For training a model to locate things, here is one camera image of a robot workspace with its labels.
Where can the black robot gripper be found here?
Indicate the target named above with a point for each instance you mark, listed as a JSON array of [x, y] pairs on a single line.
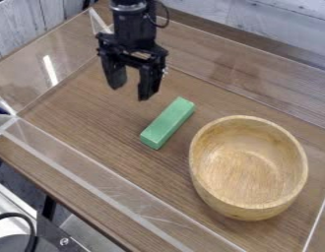
[[130, 47]]

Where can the light wooden bowl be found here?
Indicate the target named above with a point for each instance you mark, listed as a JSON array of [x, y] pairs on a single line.
[[248, 167]]

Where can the clear acrylic corner bracket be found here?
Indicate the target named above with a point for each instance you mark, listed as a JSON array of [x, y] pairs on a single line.
[[98, 25]]

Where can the black chair armrest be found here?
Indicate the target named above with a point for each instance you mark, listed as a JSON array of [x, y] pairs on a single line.
[[17, 233]]

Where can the black table leg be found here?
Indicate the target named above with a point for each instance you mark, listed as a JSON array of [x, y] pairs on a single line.
[[47, 208]]

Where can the clear acrylic tray wall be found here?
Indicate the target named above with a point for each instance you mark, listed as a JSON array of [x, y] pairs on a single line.
[[71, 138]]

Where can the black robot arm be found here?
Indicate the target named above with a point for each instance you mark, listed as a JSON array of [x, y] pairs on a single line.
[[130, 4]]

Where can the green rectangular block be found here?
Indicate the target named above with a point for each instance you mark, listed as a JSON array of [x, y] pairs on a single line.
[[165, 124]]

